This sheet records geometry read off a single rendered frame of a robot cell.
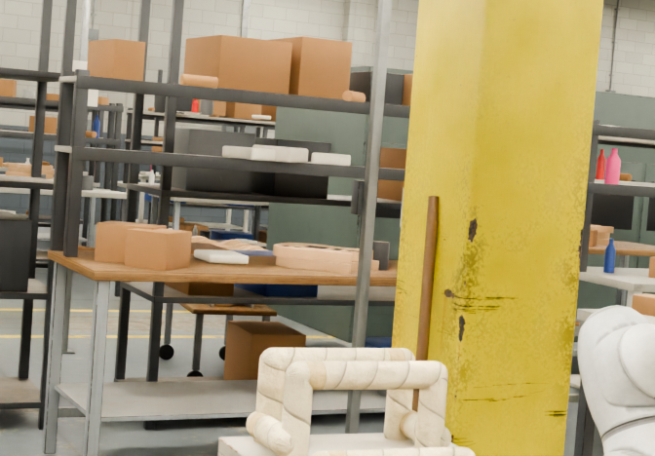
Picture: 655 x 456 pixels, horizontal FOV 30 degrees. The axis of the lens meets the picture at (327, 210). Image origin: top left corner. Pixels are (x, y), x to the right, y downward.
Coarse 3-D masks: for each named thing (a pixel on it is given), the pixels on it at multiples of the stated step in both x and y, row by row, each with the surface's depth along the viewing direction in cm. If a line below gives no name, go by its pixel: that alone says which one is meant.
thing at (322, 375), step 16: (288, 368) 134; (304, 368) 133; (320, 368) 134; (336, 368) 134; (352, 368) 135; (368, 368) 136; (384, 368) 137; (400, 368) 137; (416, 368) 138; (432, 368) 139; (320, 384) 134; (336, 384) 134; (352, 384) 135; (368, 384) 136; (384, 384) 137; (400, 384) 137; (416, 384) 138; (432, 384) 139
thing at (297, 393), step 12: (288, 384) 133; (300, 384) 132; (288, 396) 133; (300, 396) 133; (312, 396) 134; (288, 408) 133; (300, 408) 133; (288, 420) 133; (300, 420) 133; (288, 432) 133; (300, 432) 133; (300, 444) 133
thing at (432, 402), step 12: (444, 384) 140; (420, 396) 140; (432, 396) 139; (444, 396) 140; (420, 408) 140; (432, 408) 139; (444, 408) 140; (420, 420) 140; (432, 420) 139; (420, 432) 140; (432, 432) 139; (420, 444) 140; (432, 444) 140
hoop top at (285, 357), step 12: (276, 348) 141; (288, 348) 142; (300, 348) 142; (312, 348) 143; (324, 348) 144; (336, 348) 144; (348, 348) 145; (360, 348) 146; (372, 348) 146; (384, 348) 147; (396, 348) 148; (264, 360) 140; (276, 360) 140; (288, 360) 141; (300, 360) 141; (312, 360) 142; (324, 360) 142; (336, 360) 143; (348, 360) 144; (360, 360) 144; (372, 360) 145; (384, 360) 146; (396, 360) 146; (408, 360) 147
